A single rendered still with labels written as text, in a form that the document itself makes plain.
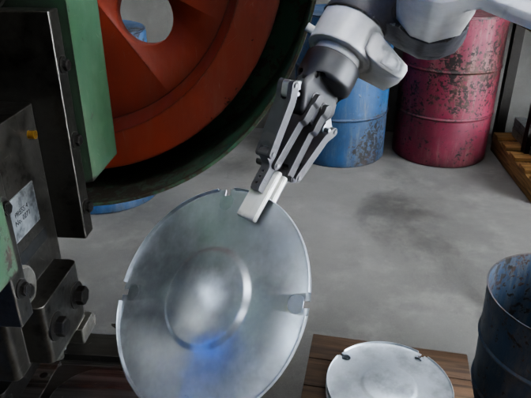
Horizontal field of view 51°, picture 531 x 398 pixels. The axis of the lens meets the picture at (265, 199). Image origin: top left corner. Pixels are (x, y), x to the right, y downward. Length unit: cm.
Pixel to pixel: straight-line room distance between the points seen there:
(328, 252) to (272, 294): 192
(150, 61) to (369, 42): 38
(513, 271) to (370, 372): 61
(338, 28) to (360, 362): 92
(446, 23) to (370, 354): 95
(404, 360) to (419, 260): 117
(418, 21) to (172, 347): 49
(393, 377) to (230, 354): 79
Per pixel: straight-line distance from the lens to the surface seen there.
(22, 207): 67
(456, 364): 155
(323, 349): 152
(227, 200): 73
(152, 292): 76
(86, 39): 73
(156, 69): 94
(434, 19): 70
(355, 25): 73
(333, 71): 71
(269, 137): 68
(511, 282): 183
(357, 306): 225
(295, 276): 64
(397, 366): 144
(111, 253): 263
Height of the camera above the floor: 136
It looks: 27 degrees down
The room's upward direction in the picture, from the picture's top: straight up
